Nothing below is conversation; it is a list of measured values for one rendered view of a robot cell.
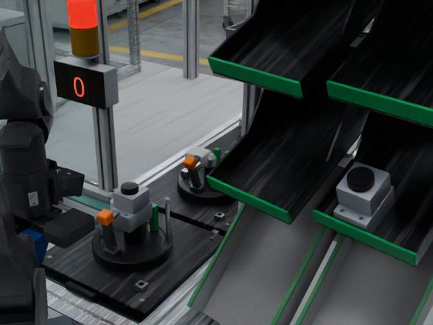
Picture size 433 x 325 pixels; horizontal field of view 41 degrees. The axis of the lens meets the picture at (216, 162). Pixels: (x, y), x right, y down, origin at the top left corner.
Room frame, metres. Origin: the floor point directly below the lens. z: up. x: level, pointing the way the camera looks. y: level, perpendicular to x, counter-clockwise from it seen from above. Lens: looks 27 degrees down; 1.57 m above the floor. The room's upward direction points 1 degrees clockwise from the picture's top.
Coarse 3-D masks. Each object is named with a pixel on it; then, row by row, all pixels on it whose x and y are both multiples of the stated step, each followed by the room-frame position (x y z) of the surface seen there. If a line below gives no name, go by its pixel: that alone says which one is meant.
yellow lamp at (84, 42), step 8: (72, 32) 1.01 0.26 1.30; (80, 32) 1.01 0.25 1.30; (88, 32) 1.01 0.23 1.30; (96, 32) 1.02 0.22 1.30; (72, 40) 1.01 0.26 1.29; (80, 40) 1.01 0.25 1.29; (88, 40) 1.01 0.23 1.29; (96, 40) 1.02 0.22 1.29; (72, 48) 1.02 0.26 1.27; (80, 48) 1.01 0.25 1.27; (88, 48) 1.01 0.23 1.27; (96, 48) 1.02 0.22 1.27
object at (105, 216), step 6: (102, 210) 0.78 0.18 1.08; (108, 210) 0.78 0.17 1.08; (114, 210) 0.80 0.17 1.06; (102, 216) 0.77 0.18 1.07; (108, 216) 0.77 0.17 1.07; (114, 216) 0.79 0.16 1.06; (102, 222) 0.77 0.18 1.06; (108, 222) 0.77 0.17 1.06; (102, 228) 0.78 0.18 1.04; (108, 228) 0.77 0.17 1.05; (108, 234) 0.77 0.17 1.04; (114, 234) 0.78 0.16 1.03; (108, 240) 0.78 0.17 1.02; (114, 240) 0.78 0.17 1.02; (108, 246) 0.78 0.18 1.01; (114, 246) 0.78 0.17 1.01
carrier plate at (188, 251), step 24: (192, 240) 0.86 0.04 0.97; (216, 240) 0.86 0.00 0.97; (48, 264) 0.78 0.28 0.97; (72, 264) 0.78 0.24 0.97; (96, 264) 0.78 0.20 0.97; (168, 264) 0.79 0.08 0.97; (192, 264) 0.79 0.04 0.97; (96, 288) 0.72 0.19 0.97; (120, 288) 0.72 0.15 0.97; (168, 288) 0.72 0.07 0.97; (144, 312) 0.67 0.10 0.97
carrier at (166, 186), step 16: (208, 160) 1.04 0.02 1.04; (160, 176) 1.10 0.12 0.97; (176, 176) 1.10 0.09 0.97; (160, 192) 1.03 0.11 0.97; (176, 192) 1.03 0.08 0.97; (192, 192) 0.99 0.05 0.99; (208, 192) 1.00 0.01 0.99; (160, 208) 0.97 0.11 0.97; (176, 208) 0.96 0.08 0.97; (192, 208) 0.97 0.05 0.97; (208, 208) 0.97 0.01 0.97; (224, 208) 0.97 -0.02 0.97; (192, 224) 0.93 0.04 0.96; (208, 224) 0.91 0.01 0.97; (224, 224) 0.91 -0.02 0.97
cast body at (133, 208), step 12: (120, 192) 0.83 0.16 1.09; (132, 192) 0.82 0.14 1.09; (144, 192) 0.83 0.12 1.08; (120, 204) 0.82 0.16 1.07; (132, 204) 0.80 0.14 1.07; (144, 204) 0.83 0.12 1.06; (120, 216) 0.80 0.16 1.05; (132, 216) 0.80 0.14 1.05; (144, 216) 0.83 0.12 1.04; (120, 228) 0.80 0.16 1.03; (132, 228) 0.80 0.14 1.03
